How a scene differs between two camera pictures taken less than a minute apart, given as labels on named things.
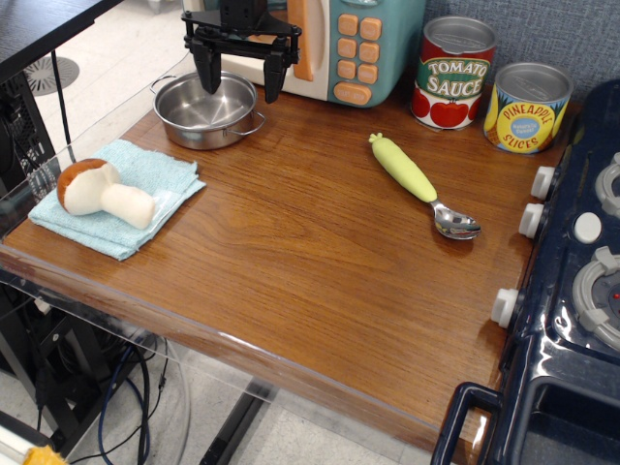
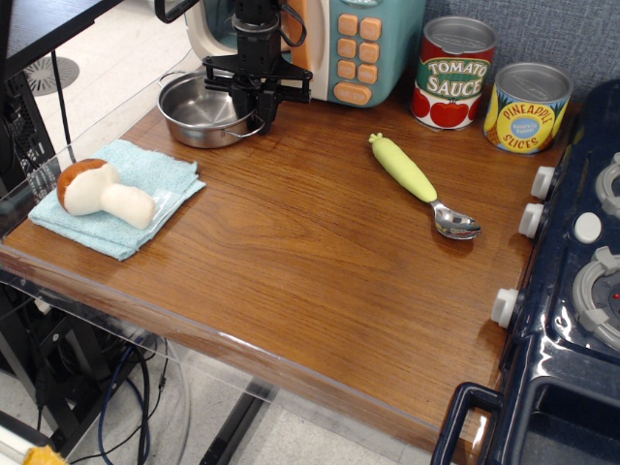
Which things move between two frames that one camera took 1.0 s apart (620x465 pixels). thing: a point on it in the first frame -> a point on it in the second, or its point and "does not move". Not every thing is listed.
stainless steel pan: [193, 117] does not move
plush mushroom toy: [93, 187] does not move
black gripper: [242, 27] -> [258, 67]
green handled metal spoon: [449, 224] does not move
